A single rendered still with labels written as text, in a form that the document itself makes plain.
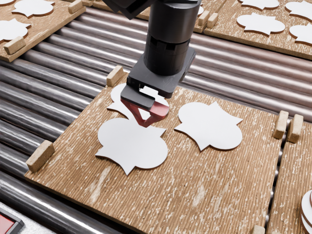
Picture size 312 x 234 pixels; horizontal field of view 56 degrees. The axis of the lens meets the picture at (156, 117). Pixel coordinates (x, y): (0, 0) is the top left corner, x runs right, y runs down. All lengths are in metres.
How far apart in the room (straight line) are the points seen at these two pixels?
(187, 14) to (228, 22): 0.65
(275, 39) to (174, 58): 0.59
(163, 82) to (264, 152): 0.29
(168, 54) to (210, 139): 0.26
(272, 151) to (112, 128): 0.32
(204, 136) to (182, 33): 0.28
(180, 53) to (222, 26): 0.60
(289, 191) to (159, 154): 0.24
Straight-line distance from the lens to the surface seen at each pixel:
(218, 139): 0.58
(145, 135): 0.57
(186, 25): 0.35
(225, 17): 1.02
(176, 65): 0.39
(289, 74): 0.86
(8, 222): 0.55
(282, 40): 0.95
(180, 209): 0.50
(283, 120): 0.64
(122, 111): 0.63
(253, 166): 0.57
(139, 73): 0.40
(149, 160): 0.54
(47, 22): 1.03
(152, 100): 0.40
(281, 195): 0.55
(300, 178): 0.59
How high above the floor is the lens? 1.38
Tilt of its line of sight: 45 degrees down
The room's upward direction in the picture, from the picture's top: straight up
